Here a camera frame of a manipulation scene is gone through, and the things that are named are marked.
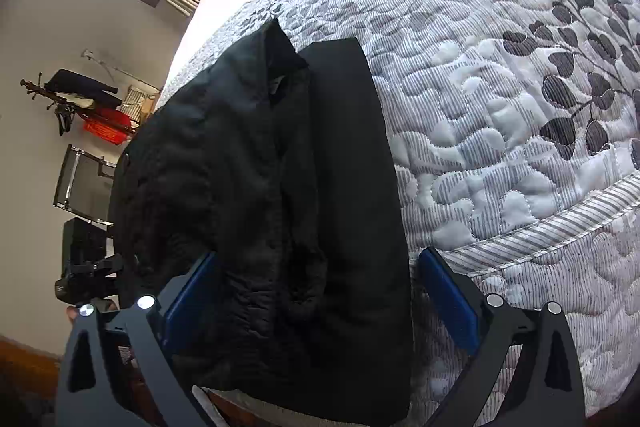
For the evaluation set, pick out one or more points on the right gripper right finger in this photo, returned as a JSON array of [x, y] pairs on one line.
[[546, 388]]

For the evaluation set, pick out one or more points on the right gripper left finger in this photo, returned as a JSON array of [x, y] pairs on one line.
[[119, 366]]

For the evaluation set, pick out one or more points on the black pants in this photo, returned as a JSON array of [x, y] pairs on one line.
[[226, 168]]

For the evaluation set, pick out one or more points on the person left hand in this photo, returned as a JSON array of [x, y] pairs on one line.
[[72, 313]]

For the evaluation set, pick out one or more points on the red hanging bag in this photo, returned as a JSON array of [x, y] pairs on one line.
[[108, 124]]

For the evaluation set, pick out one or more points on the dark grey folded garment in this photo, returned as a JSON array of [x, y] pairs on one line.
[[353, 363]]

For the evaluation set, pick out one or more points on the white grey leaf quilt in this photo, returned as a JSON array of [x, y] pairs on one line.
[[514, 128]]

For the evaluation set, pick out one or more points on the black metal frame chair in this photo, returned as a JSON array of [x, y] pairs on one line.
[[84, 186]]

